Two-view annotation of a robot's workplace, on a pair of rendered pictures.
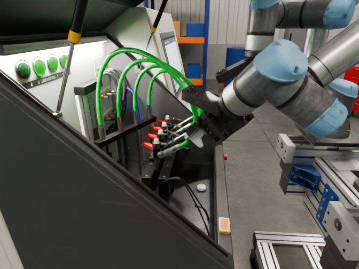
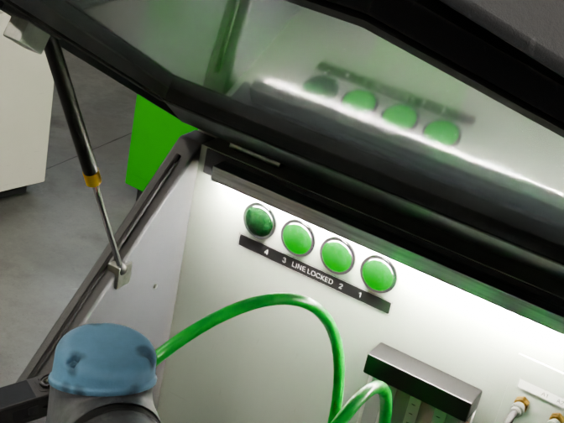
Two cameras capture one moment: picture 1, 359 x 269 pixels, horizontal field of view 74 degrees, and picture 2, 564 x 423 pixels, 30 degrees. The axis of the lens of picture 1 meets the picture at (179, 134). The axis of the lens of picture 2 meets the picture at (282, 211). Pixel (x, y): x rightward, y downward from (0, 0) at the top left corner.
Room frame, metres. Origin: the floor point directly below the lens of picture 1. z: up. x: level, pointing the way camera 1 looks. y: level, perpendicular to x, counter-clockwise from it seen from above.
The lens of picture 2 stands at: (1.03, -0.79, 2.00)
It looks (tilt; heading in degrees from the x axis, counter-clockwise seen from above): 26 degrees down; 109
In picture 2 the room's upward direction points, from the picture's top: 12 degrees clockwise
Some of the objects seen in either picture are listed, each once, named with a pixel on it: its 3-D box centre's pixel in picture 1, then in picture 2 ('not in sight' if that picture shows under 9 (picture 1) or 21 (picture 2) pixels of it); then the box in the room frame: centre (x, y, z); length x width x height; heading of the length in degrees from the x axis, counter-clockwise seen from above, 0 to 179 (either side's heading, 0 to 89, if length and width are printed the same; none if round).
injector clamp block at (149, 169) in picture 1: (163, 169); not in sight; (0.88, 0.07, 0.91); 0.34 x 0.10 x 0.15; 173
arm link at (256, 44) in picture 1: (258, 44); not in sight; (0.73, -0.23, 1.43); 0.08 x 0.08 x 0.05
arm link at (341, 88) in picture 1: (337, 95); not in sight; (0.99, -0.68, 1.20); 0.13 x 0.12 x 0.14; 45
